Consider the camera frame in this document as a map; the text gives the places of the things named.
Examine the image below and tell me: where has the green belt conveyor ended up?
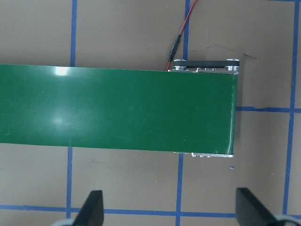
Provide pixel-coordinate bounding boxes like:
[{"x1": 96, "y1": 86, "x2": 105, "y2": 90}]
[{"x1": 0, "y1": 58, "x2": 241, "y2": 159}]

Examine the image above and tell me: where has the red and black conveyor wire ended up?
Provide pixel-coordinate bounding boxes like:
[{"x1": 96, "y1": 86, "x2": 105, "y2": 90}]
[{"x1": 165, "y1": 0, "x2": 198, "y2": 72}]

